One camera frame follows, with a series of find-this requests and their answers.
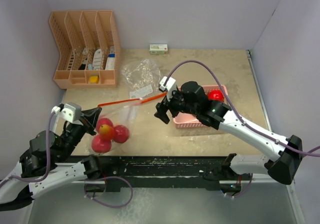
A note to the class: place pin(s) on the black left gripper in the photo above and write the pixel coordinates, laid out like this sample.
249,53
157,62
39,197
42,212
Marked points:
91,116

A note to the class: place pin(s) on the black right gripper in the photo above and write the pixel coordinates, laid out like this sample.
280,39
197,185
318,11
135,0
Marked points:
162,108

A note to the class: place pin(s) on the shiny red fruit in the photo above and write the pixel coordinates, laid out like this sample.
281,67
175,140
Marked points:
103,121

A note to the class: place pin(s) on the red yellow apple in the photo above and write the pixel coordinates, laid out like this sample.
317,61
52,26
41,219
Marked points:
106,132

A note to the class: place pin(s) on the clear zip bag orange zipper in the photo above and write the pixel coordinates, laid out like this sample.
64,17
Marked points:
122,112

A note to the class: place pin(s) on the pink red apple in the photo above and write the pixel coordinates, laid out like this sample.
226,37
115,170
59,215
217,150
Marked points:
122,134

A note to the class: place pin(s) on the large red apple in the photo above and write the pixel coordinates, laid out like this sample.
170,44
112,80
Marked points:
216,95

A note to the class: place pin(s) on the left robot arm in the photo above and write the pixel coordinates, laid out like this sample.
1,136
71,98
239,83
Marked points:
34,173

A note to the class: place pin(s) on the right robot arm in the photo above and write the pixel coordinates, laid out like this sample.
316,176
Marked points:
281,156

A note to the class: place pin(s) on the pink perforated plastic basket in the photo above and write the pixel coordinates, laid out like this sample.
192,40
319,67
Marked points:
184,121

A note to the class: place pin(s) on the yellow item in organizer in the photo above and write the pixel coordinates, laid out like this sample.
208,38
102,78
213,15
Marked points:
94,79

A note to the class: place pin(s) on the blue white box in organizer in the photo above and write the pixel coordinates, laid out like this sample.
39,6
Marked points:
110,63

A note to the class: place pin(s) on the white bottle in organizer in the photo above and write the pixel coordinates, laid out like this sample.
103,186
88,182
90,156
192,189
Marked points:
97,59

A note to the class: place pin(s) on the small green white box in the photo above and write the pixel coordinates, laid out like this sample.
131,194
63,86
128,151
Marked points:
158,49

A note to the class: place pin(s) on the orange desk file organizer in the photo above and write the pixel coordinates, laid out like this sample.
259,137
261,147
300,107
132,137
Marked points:
78,34

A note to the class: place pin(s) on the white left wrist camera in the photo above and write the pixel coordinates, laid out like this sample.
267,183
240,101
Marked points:
69,112

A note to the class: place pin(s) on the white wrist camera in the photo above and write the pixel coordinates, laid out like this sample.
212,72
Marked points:
168,85
69,112

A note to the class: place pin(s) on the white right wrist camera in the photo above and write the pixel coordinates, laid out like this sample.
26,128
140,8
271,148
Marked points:
168,85

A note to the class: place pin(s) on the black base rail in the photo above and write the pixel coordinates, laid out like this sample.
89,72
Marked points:
208,172

